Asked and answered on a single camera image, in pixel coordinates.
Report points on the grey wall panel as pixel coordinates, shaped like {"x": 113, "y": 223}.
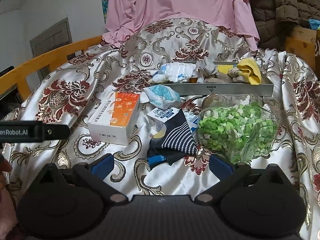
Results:
{"x": 56, "y": 36}

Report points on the striped yellow cuff sock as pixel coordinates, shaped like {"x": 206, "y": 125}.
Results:
{"x": 246, "y": 71}

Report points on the wooden side frame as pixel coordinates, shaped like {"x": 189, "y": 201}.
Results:
{"x": 305, "y": 44}

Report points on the person left hand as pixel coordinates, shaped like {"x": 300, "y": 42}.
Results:
{"x": 8, "y": 214}

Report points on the brown quilted jacket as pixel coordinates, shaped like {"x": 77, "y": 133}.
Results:
{"x": 274, "y": 19}

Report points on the white orange medicine box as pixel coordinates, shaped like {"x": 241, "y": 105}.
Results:
{"x": 113, "y": 122}

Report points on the colourful left wall poster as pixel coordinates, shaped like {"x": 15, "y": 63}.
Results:
{"x": 104, "y": 4}

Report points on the pink hanging sheet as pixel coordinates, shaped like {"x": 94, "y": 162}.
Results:
{"x": 125, "y": 17}

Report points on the beige drawstring pouch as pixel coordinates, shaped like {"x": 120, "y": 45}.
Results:
{"x": 218, "y": 78}

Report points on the metal tray with cartoon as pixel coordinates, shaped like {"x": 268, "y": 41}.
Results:
{"x": 199, "y": 87}

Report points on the white blue baby sock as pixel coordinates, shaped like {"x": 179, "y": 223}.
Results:
{"x": 176, "y": 72}

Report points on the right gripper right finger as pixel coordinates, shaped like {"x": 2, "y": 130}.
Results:
{"x": 230, "y": 176}

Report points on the grey cloth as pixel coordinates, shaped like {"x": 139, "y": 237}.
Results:
{"x": 206, "y": 68}

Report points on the blue white mask packet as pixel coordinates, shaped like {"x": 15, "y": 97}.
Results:
{"x": 162, "y": 96}

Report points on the navy striped sock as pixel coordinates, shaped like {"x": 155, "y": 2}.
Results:
{"x": 172, "y": 143}

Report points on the blue white small box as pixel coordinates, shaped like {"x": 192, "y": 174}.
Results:
{"x": 159, "y": 116}

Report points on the wooden bed rail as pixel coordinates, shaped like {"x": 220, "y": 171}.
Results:
{"x": 52, "y": 59}

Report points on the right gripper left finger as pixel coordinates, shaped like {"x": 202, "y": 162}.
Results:
{"x": 92, "y": 177}

